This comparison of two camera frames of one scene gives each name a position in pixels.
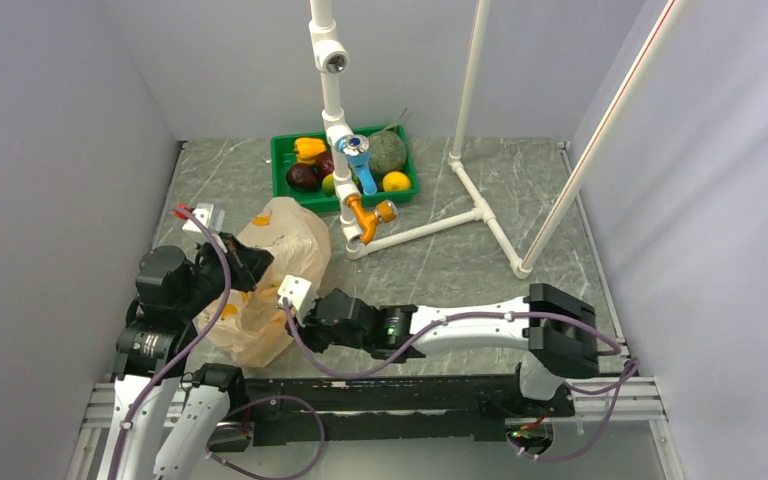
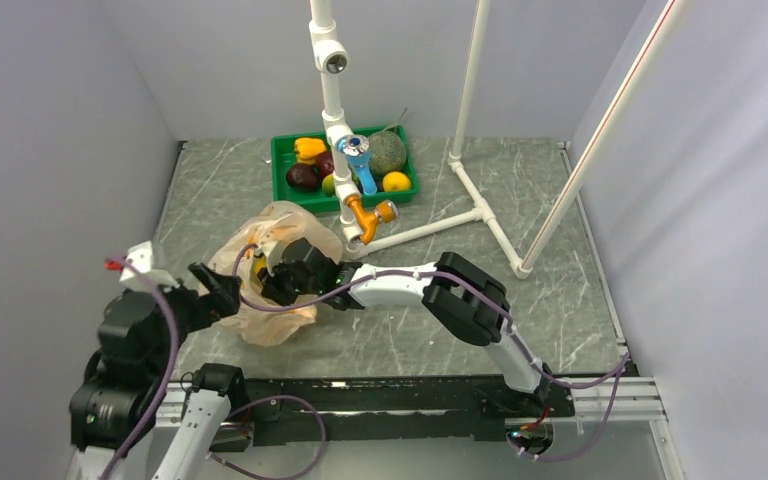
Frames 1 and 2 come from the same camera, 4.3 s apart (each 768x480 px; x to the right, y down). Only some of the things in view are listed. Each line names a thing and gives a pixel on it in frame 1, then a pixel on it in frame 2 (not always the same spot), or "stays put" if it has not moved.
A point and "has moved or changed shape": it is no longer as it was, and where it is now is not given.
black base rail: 396,408 stays put
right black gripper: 307,333 to 273,287
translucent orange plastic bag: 253,327 has moved or changed shape
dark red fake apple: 303,177 stays put
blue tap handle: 355,146 stays put
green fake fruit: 328,184 stays put
